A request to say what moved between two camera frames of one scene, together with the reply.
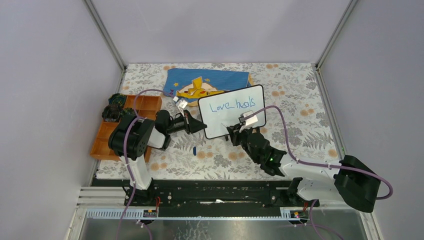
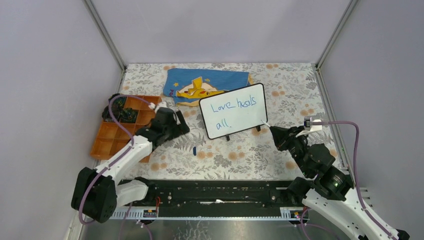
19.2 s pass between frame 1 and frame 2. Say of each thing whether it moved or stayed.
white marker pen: moved
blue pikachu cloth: stayed
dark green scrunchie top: stayed
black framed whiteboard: stayed
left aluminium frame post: stayed
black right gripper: moved
